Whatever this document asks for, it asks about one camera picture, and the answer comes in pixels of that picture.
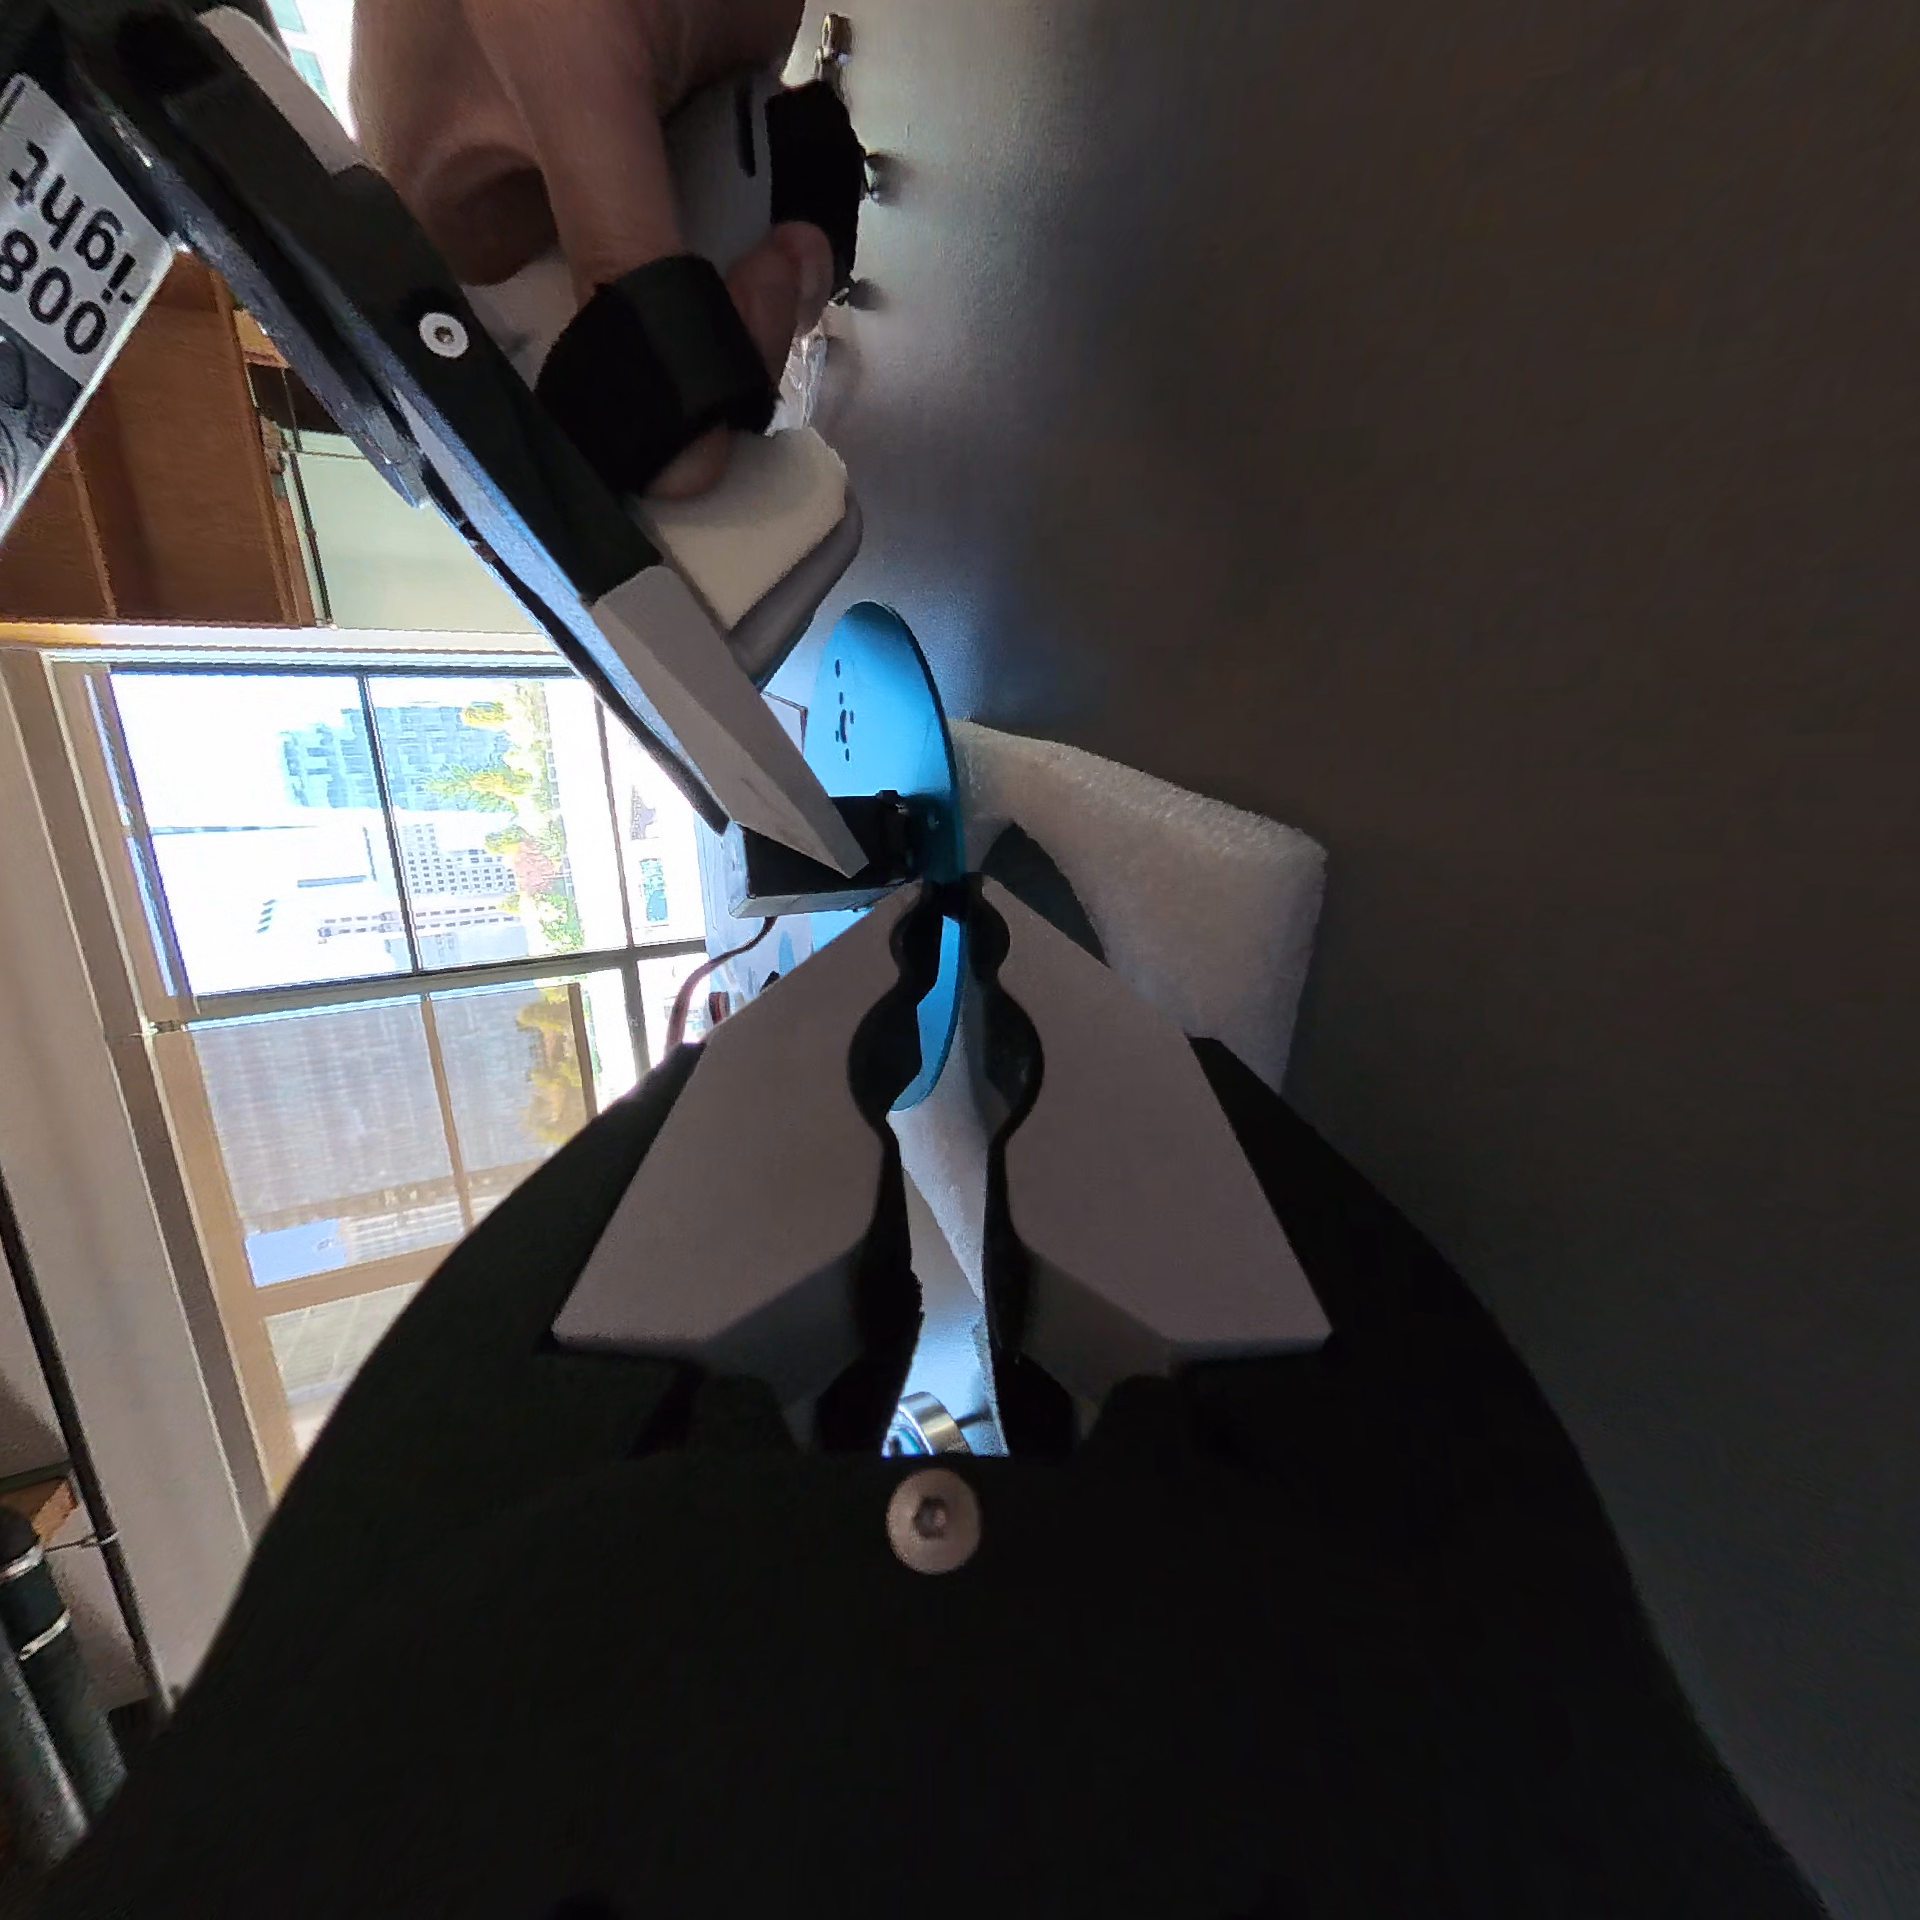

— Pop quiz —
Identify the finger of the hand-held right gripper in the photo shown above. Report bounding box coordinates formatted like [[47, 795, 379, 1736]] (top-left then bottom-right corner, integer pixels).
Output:
[[589, 560, 876, 882]]

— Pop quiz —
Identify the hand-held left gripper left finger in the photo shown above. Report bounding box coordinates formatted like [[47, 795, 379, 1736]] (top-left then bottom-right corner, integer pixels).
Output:
[[551, 878, 940, 1450]]

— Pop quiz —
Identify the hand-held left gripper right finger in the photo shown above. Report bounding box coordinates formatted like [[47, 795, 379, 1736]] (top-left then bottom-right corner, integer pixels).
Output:
[[975, 873, 1335, 1453]]

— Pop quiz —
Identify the blue round metal disc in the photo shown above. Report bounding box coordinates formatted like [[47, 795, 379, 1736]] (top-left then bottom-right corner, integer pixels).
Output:
[[803, 598, 962, 1120]]

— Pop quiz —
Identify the black servo motor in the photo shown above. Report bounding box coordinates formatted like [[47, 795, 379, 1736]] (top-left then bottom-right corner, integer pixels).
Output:
[[727, 786, 922, 922]]

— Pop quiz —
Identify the person's right hand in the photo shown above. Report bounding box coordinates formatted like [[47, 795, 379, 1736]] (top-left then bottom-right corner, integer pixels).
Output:
[[351, 0, 839, 506]]

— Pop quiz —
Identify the wooden cabinet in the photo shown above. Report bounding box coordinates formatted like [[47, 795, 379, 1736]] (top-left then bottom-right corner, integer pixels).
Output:
[[0, 257, 337, 628]]

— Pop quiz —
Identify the round metal bearing base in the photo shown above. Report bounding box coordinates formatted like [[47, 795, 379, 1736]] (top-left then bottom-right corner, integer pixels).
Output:
[[883, 1387, 1007, 1456]]

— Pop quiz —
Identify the white foam sheet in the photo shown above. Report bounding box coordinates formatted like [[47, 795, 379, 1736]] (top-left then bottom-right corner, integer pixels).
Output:
[[885, 718, 1330, 1310]]

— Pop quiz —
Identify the large window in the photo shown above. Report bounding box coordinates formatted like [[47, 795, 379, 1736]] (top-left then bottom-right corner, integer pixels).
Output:
[[0, 622, 782, 1489]]

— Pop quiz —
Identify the dark rolled mat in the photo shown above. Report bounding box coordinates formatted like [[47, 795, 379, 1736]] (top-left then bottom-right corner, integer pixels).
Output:
[[0, 1507, 129, 1869]]

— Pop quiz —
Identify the red white black servo cable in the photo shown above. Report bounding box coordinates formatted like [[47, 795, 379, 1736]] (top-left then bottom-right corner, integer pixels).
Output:
[[667, 930, 819, 1052]]

